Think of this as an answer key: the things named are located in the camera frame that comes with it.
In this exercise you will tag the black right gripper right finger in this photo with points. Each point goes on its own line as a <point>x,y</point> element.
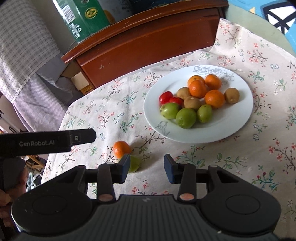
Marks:
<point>183,174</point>

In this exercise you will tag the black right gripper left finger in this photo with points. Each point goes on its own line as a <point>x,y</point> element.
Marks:
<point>108,174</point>

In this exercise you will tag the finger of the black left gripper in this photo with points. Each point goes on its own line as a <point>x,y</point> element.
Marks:
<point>82,136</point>

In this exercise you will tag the green oval fruit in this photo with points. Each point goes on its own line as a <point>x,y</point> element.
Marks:
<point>134,164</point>

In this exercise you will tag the green round fruit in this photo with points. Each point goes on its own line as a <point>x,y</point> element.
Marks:
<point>186,118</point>

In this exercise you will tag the brown kiwi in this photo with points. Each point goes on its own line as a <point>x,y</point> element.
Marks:
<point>232,95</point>
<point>192,102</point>
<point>183,93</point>

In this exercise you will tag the red cherry tomato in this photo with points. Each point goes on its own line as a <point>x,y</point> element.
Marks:
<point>165,97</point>
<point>177,100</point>

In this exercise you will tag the large orange tangerine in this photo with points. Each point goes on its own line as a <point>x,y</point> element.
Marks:
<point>197,89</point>

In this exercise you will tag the person's left hand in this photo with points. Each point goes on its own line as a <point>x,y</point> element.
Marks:
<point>15,169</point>

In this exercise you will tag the green fruit on plate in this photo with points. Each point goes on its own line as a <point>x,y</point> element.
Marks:
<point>204,113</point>

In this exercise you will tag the small cardboard box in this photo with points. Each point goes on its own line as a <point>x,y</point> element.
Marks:
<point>74,73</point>

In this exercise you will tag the white ceramic plate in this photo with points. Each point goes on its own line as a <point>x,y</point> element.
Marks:
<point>225,121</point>

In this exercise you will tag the orange tangerine front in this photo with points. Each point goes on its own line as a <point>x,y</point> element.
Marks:
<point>214,98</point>

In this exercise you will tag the floral tablecloth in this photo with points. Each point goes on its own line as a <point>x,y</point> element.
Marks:
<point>262,152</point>

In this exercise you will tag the orange tangerine back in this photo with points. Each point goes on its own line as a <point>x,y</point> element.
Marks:
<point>195,78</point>

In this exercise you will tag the checkered grey cloth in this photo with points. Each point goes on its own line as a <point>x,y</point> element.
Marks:
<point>31,69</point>

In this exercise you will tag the green cardboard box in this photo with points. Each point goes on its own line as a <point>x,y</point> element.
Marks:
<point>85,18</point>

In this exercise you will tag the blue patterned cushion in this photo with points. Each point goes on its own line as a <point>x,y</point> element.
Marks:
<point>271,20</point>

